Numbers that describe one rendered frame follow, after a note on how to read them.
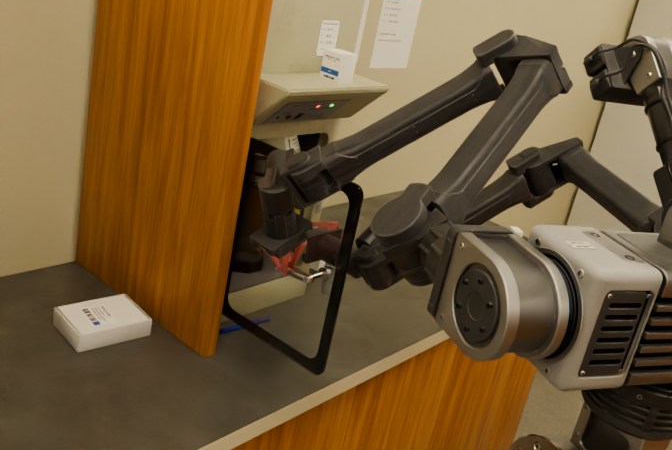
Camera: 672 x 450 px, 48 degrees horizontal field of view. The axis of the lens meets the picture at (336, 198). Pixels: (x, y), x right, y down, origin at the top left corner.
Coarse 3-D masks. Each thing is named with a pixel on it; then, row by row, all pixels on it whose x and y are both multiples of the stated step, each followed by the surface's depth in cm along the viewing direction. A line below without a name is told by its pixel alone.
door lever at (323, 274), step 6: (276, 270) 142; (288, 270) 140; (294, 270) 139; (300, 270) 140; (318, 270) 142; (324, 270) 141; (294, 276) 139; (300, 276) 138; (306, 276) 138; (312, 276) 138; (318, 276) 139; (324, 276) 141; (306, 282) 137; (312, 282) 138
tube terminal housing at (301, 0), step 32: (288, 0) 147; (320, 0) 154; (352, 0) 162; (288, 32) 151; (352, 32) 165; (288, 64) 154; (320, 64) 161; (256, 128) 154; (288, 128) 161; (320, 128) 169; (224, 320) 169
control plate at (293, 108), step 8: (288, 104) 145; (296, 104) 147; (304, 104) 149; (312, 104) 151; (320, 104) 153; (328, 104) 155; (336, 104) 158; (344, 104) 160; (280, 112) 148; (288, 112) 150; (296, 112) 152; (304, 112) 154; (312, 112) 156; (320, 112) 158; (328, 112) 161; (272, 120) 150; (280, 120) 152; (288, 120) 155; (296, 120) 157
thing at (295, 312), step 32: (256, 160) 148; (256, 192) 150; (352, 192) 134; (256, 224) 151; (320, 224) 140; (352, 224) 135; (256, 256) 152; (320, 256) 141; (256, 288) 154; (288, 288) 148; (320, 288) 143; (256, 320) 155; (288, 320) 149; (320, 320) 144; (288, 352) 150; (320, 352) 145
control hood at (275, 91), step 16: (272, 80) 145; (288, 80) 148; (304, 80) 151; (320, 80) 154; (352, 80) 161; (368, 80) 165; (272, 96) 142; (288, 96) 141; (304, 96) 145; (320, 96) 149; (336, 96) 153; (352, 96) 157; (368, 96) 162; (256, 112) 146; (272, 112) 146; (336, 112) 163; (352, 112) 168
